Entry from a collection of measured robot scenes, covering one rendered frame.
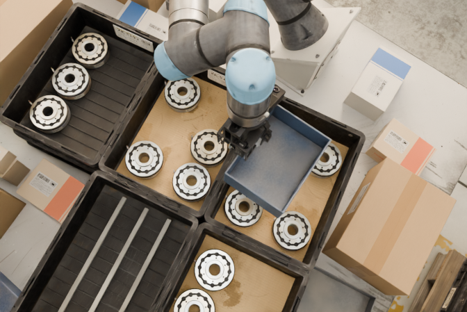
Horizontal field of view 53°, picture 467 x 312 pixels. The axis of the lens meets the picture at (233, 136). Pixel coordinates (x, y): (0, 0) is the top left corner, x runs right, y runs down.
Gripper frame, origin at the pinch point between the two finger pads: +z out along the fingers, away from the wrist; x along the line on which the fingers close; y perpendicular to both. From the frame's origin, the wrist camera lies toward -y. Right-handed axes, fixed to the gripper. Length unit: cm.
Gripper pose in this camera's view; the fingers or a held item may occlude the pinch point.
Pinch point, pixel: (250, 139)
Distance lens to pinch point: 104.5
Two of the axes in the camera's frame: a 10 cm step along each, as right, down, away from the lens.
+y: -5.9, 7.6, -2.9
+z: 0.0, 3.5, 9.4
